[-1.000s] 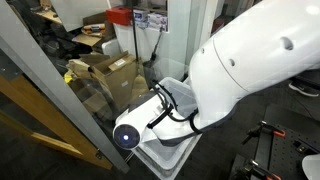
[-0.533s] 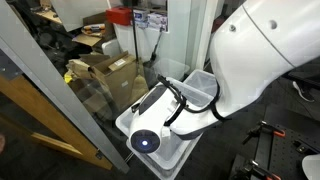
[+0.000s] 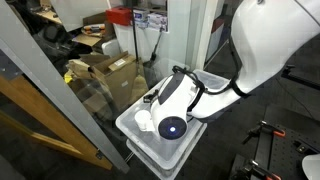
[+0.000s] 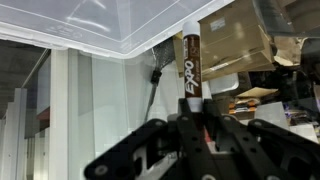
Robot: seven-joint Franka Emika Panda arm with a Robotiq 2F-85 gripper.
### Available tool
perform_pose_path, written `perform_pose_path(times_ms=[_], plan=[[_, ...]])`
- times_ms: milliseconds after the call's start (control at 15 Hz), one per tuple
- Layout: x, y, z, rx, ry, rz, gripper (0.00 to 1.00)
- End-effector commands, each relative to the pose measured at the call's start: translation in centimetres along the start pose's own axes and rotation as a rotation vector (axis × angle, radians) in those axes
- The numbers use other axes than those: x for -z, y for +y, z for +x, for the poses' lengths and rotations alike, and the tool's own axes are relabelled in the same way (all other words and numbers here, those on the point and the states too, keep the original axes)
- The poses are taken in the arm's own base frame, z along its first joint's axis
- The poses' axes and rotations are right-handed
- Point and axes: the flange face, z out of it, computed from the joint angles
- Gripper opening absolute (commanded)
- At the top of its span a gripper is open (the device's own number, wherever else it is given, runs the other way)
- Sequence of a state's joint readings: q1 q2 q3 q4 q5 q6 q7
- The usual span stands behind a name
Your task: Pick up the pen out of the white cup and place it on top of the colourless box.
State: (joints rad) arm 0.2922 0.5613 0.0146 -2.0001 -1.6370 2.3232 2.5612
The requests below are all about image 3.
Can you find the flattened cardboard pile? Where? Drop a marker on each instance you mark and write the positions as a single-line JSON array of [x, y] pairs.
[[78, 66]]

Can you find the yellow item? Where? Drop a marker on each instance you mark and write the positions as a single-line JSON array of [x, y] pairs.
[[68, 78]]

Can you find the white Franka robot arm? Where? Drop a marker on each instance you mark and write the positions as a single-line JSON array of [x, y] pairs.
[[266, 40]]

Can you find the wooden wall frame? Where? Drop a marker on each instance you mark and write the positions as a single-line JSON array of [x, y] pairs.
[[33, 110]]

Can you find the large open cardboard box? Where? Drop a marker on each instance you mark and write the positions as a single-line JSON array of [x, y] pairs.
[[116, 80]]

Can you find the clear plastic storage box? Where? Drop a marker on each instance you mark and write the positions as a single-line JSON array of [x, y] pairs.
[[160, 150]]

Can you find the flat cardboard sheet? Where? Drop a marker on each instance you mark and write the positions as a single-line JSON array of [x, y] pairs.
[[86, 40]]

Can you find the crumpled cardboard sheets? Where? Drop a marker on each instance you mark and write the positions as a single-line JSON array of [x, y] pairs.
[[93, 100]]

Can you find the white paper cup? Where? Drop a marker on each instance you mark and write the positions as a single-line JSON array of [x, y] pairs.
[[142, 120]]

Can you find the narrow blue white box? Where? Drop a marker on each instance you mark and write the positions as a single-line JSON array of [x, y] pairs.
[[140, 18]]

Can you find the black perforated work table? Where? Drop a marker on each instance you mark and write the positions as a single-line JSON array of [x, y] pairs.
[[286, 156]]

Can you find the grey metal frame post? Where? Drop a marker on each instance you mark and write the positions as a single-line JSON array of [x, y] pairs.
[[50, 73]]

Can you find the black boom stand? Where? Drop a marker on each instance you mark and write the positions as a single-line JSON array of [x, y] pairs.
[[300, 80]]

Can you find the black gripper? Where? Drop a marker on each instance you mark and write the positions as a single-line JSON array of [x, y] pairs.
[[150, 97]]

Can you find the red box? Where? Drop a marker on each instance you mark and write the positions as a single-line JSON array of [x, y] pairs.
[[118, 16]]

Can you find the white plastic bin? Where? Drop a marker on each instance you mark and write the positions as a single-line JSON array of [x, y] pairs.
[[111, 48]]

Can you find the wide blue white box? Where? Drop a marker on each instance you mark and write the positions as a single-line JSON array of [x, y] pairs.
[[158, 21]]

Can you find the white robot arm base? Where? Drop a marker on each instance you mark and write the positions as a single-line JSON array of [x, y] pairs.
[[313, 166]]

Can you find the orange tools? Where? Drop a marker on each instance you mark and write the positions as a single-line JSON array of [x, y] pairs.
[[95, 28]]

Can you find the white board panel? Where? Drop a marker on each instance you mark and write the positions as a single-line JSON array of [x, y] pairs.
[[80, 13]]

